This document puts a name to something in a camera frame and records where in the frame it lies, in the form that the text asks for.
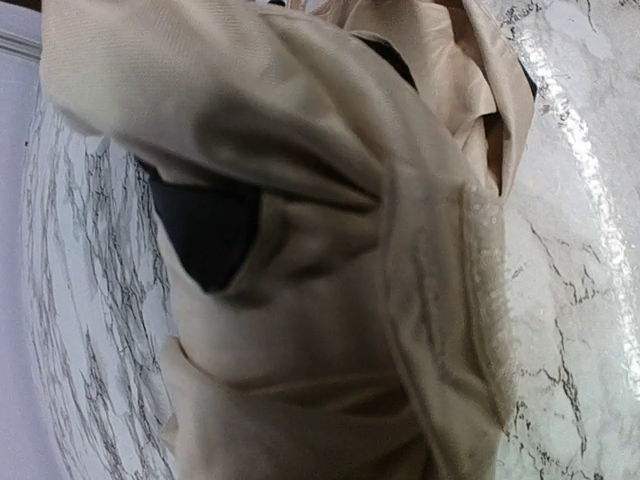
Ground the beige folding umbrella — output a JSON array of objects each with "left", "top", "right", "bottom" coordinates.
[{"left": 40, "top": 1, "right": 535, "bottom": 479}]

